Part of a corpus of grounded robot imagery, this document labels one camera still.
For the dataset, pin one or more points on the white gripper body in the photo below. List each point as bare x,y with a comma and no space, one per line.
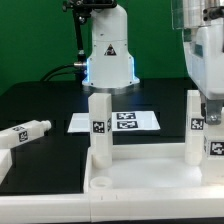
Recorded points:
204,56

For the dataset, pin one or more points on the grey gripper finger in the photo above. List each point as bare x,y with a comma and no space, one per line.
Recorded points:
213,110

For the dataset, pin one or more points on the white desk tabletop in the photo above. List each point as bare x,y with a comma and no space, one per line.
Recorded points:
144,167

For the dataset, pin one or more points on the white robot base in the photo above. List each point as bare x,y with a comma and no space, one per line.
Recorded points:
110,67

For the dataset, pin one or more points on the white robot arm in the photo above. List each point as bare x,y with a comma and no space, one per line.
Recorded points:
202,25

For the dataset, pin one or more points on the white marker sheet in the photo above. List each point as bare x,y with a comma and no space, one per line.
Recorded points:
121,121

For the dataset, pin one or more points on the white block left edge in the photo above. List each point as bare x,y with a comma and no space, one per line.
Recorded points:
5,163

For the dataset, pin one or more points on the white front rail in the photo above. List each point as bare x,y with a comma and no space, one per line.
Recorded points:
114,205

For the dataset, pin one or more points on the black camera stand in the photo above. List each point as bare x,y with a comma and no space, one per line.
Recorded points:
81,11

